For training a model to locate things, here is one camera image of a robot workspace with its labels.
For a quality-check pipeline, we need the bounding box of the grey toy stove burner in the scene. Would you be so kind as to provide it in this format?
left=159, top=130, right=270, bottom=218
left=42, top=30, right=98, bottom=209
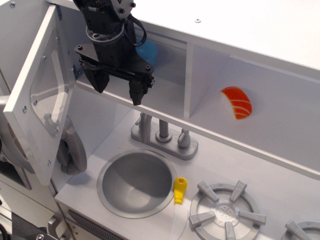
left=189, top=180, right=267, bottom=240

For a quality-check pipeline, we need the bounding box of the grey fridge door handle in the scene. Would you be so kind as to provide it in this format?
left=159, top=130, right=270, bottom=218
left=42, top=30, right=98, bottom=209
left=0, top=94, right=36, bottom=174

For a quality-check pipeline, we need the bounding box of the blue plastic bowl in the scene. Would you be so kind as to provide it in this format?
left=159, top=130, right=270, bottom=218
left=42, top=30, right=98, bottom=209
left=135, top=39, right=158, bottom=68

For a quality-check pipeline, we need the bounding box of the grey toy sink basin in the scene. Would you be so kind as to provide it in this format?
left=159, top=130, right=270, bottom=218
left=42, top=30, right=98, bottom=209
left=96, top=149, right=177, bottom=219

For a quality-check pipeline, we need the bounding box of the white toy kitchen cabinet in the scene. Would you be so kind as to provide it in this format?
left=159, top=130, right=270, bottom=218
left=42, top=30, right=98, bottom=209
left=0, top=0, right=320, bottom=240

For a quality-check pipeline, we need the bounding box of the white microwave door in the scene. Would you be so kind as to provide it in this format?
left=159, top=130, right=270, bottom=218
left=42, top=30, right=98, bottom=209
left=4, top=4, right=75, bottom=186

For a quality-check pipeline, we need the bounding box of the grey oven handle bracket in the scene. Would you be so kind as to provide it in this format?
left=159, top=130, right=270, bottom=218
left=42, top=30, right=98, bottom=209
left=47, top=216, right=65, bottom=240

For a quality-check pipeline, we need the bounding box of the grey toy faucet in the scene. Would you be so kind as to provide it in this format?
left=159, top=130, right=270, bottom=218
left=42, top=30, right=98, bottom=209
left=131, top=113, right=199, bottom=161

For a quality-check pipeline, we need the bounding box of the grey toy telephone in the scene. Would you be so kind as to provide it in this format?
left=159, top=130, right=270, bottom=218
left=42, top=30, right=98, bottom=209
left=56, top=116, right=87, bottom=176

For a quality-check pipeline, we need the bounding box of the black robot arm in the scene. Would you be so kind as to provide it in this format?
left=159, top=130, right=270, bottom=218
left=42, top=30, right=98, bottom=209
left=74, top=0, right=155, bottom=106

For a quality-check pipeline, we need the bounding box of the yellow handled toy knife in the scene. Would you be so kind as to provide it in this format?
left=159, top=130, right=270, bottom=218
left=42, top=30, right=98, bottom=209
left=169, top=177, right=189, bottom=240

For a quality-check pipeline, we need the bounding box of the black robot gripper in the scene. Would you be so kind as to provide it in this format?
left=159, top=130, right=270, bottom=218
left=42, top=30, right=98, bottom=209
left=75, top=34, right=155, bottom=106

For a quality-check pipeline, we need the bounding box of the salmon sushi toy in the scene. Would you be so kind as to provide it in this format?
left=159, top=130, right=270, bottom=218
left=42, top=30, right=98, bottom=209
left=219, top=86, right=253, bottom=120

